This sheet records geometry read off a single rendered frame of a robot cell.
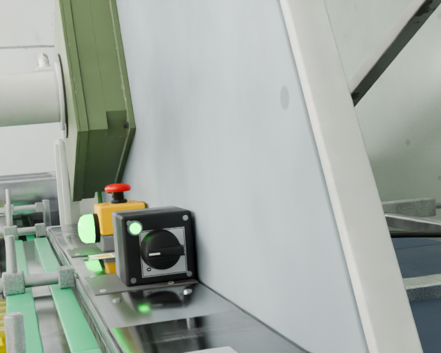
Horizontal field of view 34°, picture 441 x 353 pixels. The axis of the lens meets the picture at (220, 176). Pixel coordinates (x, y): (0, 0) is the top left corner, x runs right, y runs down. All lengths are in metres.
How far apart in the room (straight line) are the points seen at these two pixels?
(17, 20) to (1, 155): 0.93
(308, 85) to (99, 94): 0.70
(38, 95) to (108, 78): 0.18
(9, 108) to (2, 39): 3.87
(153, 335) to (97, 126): 0.59
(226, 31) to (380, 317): 0.32
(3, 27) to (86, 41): 3.98
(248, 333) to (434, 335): 0.16
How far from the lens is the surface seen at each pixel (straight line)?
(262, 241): 0.61
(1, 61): 5.17
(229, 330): 0.61
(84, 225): 1.10
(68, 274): 0.94
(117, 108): 1.17
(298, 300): 0.55
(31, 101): 1.33
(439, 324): 0.68
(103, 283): 0.85
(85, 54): 1.22
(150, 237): 0.79
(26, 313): 0.83
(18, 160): 5.13
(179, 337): 0.60
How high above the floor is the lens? 0.95
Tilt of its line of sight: 16 degrees down
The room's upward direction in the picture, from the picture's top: 95 degrees counter-clockwise
